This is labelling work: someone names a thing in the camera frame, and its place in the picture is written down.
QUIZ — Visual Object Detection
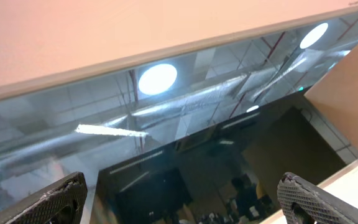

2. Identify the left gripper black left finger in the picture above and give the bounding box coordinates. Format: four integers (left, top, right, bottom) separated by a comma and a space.
0, 172, 88, 224

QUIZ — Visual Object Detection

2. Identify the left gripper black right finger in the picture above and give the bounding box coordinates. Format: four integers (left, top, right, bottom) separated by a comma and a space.
277, 172, 358, 224

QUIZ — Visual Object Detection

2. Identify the dark glass window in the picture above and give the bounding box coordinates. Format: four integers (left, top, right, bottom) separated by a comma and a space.
0, 11, 358, 210

